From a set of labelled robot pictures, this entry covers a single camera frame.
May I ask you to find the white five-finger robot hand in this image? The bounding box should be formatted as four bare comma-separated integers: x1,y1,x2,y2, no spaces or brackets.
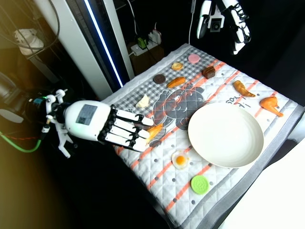
196,0,252,56
63,100,154,153

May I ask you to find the brown meat chunk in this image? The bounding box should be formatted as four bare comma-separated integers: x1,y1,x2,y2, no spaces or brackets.
202,66,216,79

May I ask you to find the orange food piece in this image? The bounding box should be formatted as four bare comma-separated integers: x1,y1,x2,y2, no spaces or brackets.
146,123,164,144

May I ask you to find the white round plate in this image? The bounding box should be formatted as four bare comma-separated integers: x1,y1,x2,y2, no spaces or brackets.
187,102,264,169

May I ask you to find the pink sandwich cookie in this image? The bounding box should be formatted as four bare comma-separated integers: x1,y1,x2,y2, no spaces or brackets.
187,53,200,64

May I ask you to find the white toy dumpling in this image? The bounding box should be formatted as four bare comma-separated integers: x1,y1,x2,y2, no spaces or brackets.
135,94,150,108

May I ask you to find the toy fried chicken wing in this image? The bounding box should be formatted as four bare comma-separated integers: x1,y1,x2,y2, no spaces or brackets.
233,80,256,98

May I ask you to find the white column with blue light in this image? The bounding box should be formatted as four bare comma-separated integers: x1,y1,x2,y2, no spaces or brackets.
33,0,135,101

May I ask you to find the dark chocolate sandwich cookie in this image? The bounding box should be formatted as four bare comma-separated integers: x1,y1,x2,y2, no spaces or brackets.
153,73,166,84

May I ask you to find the brown box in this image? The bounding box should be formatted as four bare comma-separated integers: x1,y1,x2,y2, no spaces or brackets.
127,42,165,76

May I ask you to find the toy chicken drumstick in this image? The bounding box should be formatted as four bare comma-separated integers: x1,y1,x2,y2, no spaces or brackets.
259,96,284,117

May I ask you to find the brown toy fried roll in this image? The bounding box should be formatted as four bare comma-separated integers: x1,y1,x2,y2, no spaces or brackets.
166,76,186,88

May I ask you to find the white power strip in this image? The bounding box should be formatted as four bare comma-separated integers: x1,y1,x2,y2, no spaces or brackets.
130,41,163,57

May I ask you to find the white bundled cloth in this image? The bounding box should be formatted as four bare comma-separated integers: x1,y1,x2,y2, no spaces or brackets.
13,28,45,56

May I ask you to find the grey quilt with printed bear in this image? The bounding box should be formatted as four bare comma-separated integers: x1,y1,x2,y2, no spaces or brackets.
102,42,300,229

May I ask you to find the toy fried egg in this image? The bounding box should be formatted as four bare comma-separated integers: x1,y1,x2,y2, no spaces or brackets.
171,150,191,170

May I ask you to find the green sandwich cookie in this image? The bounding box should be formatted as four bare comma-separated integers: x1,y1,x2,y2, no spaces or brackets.
190,175,210,195

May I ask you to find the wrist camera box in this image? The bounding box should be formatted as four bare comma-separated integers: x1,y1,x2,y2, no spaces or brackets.
209,11,224,33

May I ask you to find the white cable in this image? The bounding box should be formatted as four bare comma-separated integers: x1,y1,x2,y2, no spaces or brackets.
188,0,197,45

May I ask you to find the green cable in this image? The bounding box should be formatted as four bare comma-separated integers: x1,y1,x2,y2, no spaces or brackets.
0,131,42,154

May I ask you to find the white adapter with red wires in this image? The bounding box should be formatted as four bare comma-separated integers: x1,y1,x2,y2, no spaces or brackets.
148,29,163,45

